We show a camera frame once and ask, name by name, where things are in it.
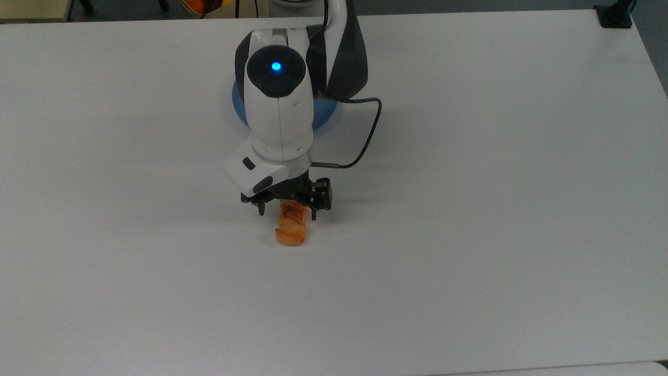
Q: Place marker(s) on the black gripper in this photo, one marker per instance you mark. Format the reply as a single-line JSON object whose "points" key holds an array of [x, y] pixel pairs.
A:
{"points": [[300, 190]]}

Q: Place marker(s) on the orange bread loaf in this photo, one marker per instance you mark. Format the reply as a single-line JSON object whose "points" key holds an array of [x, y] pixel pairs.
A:
{"points": [[291, 230]]}

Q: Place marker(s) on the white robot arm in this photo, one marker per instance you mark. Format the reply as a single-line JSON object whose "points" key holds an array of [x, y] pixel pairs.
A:
{"points": [[279, 104]]}

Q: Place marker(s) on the blue round plate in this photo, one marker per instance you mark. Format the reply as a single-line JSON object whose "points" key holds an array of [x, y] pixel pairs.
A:
{"points": [[324, 112]]}

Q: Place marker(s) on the orange fruit pile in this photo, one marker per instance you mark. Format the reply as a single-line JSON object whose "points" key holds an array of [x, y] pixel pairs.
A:
{"points": [[201, 5]]}

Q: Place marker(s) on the dark furniture leg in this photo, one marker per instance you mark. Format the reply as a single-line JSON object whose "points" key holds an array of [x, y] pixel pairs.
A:
{"points": [[86, 5]]}

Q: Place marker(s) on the light wooden furniture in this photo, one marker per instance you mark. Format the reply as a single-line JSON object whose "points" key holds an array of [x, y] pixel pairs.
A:
{"points": [[31, 8]]}

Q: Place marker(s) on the black table clamp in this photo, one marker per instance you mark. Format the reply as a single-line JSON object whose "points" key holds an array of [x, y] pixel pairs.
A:
{"points": [[615, 14]]}

